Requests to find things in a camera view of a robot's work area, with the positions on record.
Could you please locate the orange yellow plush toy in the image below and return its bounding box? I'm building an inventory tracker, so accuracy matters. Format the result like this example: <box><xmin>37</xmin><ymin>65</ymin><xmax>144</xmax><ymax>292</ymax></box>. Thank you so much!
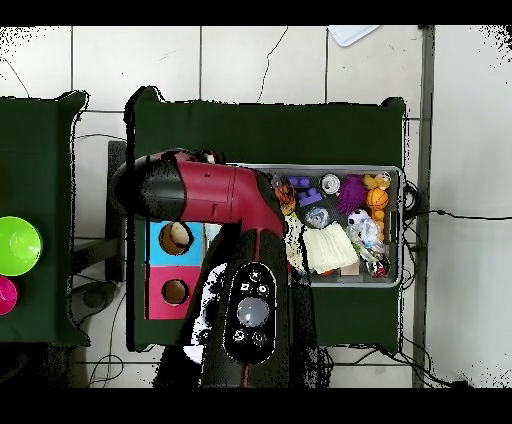
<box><xmin>362</xmin><ymin>171</ymin><xmax>392</xmax><ymax>191</ymax></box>

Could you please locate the crushed plastic water bottle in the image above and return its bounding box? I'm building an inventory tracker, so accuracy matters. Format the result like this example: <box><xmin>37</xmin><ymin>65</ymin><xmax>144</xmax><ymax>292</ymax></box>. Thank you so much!
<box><xmin>347</xmin><ymin>217</ymin><xmax>387</xmax><ymax>257</ymax></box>

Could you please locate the purple toy brick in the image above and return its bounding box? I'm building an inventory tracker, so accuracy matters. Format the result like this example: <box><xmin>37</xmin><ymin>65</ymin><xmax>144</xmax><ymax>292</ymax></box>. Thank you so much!
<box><xmin>296</xmin><ymin>186</ymin><xmax>324</xmax><ymax>208</ymax></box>

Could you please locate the bright green round bowl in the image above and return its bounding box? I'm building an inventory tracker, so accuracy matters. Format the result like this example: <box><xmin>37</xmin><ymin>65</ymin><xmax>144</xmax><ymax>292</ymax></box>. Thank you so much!
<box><xmin>0</xmin><ymin>215</ymin><xmax>44</xmax><ymax>277</ymax></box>

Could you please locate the cream muslin cloth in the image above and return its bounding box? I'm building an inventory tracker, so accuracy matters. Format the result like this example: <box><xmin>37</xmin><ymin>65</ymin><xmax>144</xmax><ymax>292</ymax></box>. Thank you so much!
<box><xmin>285</xmin><ymin>217</ymin><xmax>360</xmax><ymax>276</ymax></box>

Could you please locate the black white soccer ball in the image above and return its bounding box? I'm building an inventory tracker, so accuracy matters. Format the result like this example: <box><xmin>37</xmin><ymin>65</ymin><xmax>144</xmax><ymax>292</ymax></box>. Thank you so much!
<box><xmin>346</xmin><ymin>208</ymin><xmax>371</xmax><ymax>229</ymax></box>

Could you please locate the wooden box with three holes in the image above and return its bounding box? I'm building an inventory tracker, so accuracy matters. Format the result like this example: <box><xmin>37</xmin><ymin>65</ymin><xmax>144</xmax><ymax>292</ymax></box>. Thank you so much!
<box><xmin>143</xmin><ymin>218</ymin><xmax>209</xmax><ymax>321</ymax></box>

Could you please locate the white tray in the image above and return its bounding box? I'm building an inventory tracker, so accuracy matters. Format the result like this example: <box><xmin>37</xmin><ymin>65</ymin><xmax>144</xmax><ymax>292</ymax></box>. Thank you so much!
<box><xmin>326</xmin><ymin>25</ymin><xmax>381</xmax><ymax>48</ymax></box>

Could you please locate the green covered side table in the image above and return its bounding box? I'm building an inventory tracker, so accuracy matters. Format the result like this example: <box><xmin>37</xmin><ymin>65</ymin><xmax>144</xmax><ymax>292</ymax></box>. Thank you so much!
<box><xmin>0</xmin><ymin>90</ymin><xmax>91</xmax><ymax>347</ymax></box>

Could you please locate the orange toy basketball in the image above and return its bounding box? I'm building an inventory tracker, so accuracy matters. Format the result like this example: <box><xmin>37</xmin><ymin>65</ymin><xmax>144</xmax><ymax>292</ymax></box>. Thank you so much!
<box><xmin>365</xmin><ymin>187</ymin><xmax>390</xmax><ymax>211</ymax></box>

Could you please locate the silver drink can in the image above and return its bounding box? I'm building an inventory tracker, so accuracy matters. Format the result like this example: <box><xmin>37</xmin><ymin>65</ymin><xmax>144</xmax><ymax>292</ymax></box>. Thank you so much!
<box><xmin>320</xmin><ymin>173</ymin><xmax>341</xmax><ymax>196</ymax></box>

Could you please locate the purple knobbly ball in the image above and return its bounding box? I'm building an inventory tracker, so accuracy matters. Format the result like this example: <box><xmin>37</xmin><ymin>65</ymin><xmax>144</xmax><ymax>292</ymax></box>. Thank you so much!
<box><xmin>336</xmin><ymin>174</ymin><xmax>367</xmax><ymax>215</ymax></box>

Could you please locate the wire mesh bin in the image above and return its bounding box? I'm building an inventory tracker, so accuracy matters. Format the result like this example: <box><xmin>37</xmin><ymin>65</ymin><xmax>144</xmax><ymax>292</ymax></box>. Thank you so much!
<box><xmin>227</xmin><ymin>161</ymin><xmax>403</xmax><ymax>288</ymax></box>

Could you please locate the dark grey floor pedal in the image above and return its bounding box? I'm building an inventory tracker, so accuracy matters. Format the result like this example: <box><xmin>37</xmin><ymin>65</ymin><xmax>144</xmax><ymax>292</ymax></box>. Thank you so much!
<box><xmin>70</xmin><ymin>279</ymin><xmax>118</xmax><ymax>325</ymax></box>

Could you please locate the tiger plush toy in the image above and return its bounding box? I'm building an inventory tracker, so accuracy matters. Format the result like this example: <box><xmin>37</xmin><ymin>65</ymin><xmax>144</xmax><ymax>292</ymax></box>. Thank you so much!
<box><xmin>274</xmin><ymin>183</ymin><xmax>298</xmax><ymax>217</ymax></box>

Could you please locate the long black cable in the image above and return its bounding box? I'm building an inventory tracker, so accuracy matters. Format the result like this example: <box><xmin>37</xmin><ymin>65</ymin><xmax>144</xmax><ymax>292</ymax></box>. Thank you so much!
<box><xmin>407</xmin><ymin>207</ymin><xmax>512</xmax><ymax>222</ymax></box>

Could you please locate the pink round bowl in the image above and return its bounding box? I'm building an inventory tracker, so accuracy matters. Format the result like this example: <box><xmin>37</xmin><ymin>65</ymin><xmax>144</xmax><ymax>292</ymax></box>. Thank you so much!
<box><xmin>0</xmin><ymin>274</ymin><xmax>20</xmax><ymax>317</ymax></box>

